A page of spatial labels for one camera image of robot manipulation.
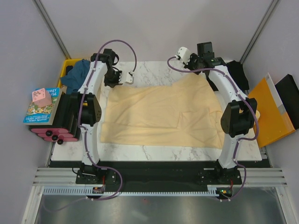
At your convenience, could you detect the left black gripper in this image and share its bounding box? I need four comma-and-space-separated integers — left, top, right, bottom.
104, 69, 124, 88

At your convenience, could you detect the cream yellow t shirt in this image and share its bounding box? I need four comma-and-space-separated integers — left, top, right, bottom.
100, 74, 224, 149

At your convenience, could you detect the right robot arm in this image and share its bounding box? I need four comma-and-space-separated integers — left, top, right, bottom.
177, 42, 257, 184

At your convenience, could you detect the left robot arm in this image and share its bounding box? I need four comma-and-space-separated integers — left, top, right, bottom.
71, 49, 121, 167

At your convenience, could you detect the blue t shirt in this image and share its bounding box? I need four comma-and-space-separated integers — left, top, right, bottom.
60, 59, 90, 95

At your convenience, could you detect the folded black t shirt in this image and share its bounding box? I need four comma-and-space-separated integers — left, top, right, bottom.
205, 60, 249, 91

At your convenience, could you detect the yellow plastic bin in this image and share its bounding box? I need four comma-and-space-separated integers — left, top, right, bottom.
57, 59, 81, 89

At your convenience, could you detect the pink black box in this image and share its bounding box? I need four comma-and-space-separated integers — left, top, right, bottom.
29, 94, 81, 145

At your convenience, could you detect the pink cube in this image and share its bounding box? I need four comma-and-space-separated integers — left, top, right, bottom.
32, 88, 52, 108

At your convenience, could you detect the yellow plastic cup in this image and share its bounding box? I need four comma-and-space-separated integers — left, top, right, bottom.
255, 110, 260, 120

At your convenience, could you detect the blue illustrated book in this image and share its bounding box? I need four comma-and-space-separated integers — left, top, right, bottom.
23, 87, 62, 126

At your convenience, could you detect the white strip board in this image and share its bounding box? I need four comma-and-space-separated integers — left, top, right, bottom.
265, 73, 286, 115

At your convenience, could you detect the orange board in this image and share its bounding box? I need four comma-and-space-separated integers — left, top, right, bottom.
249, 78, 295, 147

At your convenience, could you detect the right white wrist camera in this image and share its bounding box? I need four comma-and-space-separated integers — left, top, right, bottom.
175, 47, 192, 65

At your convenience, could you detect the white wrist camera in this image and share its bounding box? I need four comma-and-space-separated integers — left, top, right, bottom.
175, 47, 192, 65
122, 72, 134, 84

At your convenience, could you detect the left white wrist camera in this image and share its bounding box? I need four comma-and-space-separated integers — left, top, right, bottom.
122, 72, 134, 84

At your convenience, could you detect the left corner aluminium post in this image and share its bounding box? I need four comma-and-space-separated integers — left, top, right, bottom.
32, 0, 71, 59

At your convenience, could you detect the corner aluminium post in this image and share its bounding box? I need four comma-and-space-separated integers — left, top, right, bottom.
32, 0, 71, 59
239, 0, 281, 64

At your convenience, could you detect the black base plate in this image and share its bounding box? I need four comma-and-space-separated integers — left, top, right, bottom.
75, 160, 242, 193

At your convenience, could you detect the right corner aluminium post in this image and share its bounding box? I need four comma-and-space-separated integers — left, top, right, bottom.
239, 0, 281, 64

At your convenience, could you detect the aluminium frame rail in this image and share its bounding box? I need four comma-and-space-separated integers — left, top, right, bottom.
33, 168, 287, 187

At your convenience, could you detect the white cable duct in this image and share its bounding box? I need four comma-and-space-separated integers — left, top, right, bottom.
43, 186, 233, 196

